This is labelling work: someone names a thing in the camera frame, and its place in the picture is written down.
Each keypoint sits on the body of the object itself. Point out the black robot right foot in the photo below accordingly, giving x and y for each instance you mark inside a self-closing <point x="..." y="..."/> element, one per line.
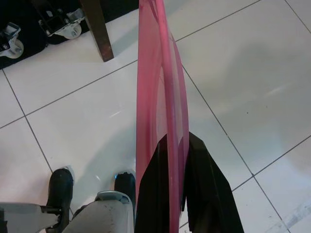
<point x="124" y="184"/>

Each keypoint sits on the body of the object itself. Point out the white swivel caster wheel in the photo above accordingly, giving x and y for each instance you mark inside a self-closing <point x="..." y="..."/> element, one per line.
<point x="12" y="44"/>
<point x="74" y="30"/>

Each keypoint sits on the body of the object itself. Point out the red round plate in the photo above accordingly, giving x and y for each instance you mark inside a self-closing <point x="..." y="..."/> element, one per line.
<point x="150" y="85"/>

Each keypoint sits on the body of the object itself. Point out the grey robot right leg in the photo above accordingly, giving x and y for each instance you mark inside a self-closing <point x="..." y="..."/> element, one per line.
<point x="102" y="213"/>

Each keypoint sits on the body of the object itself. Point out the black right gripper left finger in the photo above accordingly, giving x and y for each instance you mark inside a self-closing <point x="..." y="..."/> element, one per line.
<point x="153" y="194"/>

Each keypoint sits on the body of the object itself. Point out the dark wooden table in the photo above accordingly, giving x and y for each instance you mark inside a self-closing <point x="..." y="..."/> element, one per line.
<point x="99" y="31"/>

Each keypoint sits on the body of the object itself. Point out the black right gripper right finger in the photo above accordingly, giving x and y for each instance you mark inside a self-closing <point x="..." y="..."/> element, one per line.
<point x="209" y="189"/>

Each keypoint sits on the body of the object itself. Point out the black floor mat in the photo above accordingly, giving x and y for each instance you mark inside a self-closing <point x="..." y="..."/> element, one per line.
<point x="31" y="48"/>

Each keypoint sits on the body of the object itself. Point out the black robot left foot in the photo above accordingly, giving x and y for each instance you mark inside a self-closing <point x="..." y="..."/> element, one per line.
<point x="59" y="187"/>

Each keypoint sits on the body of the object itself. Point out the grey robot left leg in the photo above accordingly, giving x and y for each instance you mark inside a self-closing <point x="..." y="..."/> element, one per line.
<point x="22" y="213"/>

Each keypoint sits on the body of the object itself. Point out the grey robot leg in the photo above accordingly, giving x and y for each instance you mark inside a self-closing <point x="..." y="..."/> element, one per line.
<point x="102" y="213"/>
<point x="22" y="213"/>

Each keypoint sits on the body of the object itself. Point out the black robot foot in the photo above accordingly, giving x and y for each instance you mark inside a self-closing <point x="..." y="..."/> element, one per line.
<point x="59" y="187"/>
<point x="124" y="184"/>

